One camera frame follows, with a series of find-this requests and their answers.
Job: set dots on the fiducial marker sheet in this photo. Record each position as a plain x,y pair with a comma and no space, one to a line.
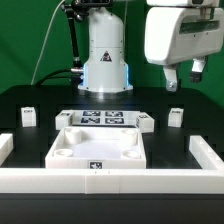
105,118

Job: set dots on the white U-shaped obstacle fence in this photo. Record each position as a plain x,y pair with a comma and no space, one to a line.
207,179

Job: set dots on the white square table top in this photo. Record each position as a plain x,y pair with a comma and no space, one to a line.
97,148

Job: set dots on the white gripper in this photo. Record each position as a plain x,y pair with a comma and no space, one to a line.
173,35

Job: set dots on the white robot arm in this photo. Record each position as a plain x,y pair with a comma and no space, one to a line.
105,71

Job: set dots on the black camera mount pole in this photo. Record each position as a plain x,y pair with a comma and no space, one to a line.
77,11

